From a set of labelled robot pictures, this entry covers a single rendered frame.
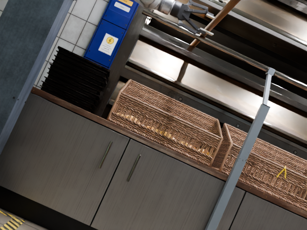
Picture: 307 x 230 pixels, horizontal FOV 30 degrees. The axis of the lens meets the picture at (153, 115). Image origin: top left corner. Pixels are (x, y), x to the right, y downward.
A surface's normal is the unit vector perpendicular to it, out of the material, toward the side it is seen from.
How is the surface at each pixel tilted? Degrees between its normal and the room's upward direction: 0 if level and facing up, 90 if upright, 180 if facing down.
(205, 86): 70
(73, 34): 90
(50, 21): 90
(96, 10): 90
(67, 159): 90
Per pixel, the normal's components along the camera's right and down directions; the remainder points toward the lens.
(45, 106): 0.07, -0.04
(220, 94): 0.20, -0.35
